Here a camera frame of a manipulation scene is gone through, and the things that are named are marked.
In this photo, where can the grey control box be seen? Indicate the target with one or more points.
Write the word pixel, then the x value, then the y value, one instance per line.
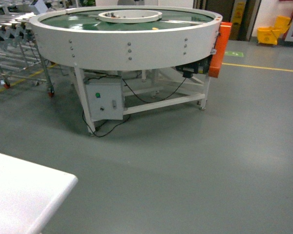
pixel 106 99

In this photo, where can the white round turntable conveyor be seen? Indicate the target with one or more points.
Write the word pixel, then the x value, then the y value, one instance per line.
pixel 161 53

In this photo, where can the orange motor cover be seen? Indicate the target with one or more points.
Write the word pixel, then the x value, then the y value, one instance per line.
pixel 220 47

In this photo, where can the yellow mop bucket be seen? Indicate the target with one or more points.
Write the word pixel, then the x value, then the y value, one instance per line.
pixel 270 35

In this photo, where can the extendable roller conveyor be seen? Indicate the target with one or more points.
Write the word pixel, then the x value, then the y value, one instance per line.
pixel 20 58

